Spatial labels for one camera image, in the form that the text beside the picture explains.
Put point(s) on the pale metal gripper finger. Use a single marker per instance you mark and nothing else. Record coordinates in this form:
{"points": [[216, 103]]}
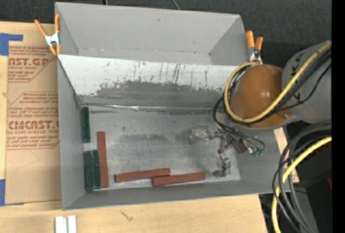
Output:
{"points": [[199, 133], [225, 164]]}

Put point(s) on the grey metal bin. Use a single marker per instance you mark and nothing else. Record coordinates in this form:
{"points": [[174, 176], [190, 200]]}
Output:
{"points": [[151, 132]]}

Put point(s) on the red-brown flat block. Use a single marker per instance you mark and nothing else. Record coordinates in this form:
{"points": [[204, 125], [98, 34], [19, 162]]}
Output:
{"points": [[179, 179], [103, 159], [143, 175]]}

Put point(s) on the dark green flat block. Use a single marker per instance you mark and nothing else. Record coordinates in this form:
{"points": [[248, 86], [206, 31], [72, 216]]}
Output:
{"points": [[96, 170], [86, 124], [89, 171]]}

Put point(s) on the brown cardboard board red print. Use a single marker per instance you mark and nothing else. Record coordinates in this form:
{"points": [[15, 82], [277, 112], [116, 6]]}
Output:
{"points": [[32, 167]]}

